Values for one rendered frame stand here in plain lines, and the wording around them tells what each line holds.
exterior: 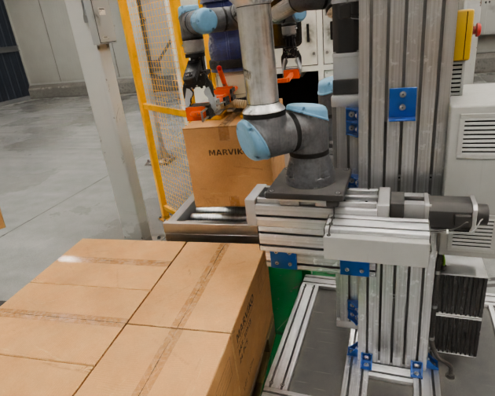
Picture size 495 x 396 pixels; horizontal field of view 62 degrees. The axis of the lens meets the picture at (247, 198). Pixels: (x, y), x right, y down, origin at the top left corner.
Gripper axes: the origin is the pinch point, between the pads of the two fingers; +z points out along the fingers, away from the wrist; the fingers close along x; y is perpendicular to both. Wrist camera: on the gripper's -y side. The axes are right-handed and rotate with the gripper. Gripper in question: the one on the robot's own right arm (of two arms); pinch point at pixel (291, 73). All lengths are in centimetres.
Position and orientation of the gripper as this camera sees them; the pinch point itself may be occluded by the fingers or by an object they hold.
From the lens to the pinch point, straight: 237.9
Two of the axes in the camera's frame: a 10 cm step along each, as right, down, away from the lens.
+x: 9.8, -0.2, -2.1
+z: 1.1, 9.1, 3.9
